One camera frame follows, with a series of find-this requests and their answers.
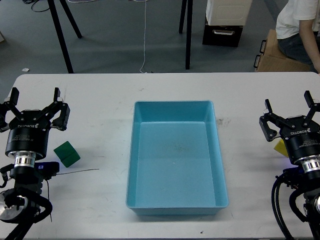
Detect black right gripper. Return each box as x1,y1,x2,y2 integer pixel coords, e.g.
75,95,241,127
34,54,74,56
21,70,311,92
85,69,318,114
259,90,320,165

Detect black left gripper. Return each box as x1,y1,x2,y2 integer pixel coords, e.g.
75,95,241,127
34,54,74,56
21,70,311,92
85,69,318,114
0,87,70,160

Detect yellow block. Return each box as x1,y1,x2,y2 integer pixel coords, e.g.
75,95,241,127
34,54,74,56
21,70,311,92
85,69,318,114
273,139,289,158

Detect green block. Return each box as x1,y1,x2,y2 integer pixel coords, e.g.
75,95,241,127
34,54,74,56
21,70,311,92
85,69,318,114
53,141,81,168

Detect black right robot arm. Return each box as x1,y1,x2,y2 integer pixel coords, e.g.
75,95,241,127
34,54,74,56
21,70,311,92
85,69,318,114
259,90,320,240

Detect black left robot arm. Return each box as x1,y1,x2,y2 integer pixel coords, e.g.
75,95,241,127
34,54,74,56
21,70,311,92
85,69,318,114
0,87,70,240

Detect black storage box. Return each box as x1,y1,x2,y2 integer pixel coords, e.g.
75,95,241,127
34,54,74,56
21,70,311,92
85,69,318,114
202,20,244,48

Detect white appliance box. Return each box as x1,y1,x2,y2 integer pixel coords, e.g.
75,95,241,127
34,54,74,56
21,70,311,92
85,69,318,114
206,0,253,26

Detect black zip tie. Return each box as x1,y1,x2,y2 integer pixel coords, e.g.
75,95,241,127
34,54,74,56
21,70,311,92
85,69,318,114
56,168,100,175

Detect seated person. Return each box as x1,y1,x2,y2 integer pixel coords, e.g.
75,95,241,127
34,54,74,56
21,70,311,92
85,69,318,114
275,0,320,74

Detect black tripod legs left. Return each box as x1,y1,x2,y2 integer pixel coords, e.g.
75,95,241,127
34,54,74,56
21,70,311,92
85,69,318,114
46,0,83,74

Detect black tripod legs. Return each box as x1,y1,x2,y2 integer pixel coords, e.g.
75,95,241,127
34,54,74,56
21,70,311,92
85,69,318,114
178,0,194,70
46,0,83,74

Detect blue plastic bin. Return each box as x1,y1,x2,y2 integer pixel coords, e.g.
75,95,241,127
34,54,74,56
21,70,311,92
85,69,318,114
126,100,229,215

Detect black tripod legs right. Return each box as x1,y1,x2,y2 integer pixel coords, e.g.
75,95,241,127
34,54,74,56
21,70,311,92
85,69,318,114
178,0,194,70

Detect cardboard box with handles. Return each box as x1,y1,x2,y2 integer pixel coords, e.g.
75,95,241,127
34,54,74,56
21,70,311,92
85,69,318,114
253,29,310,72

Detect white cable on floor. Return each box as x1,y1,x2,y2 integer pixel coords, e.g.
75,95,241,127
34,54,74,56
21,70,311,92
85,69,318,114
67,0,155,75

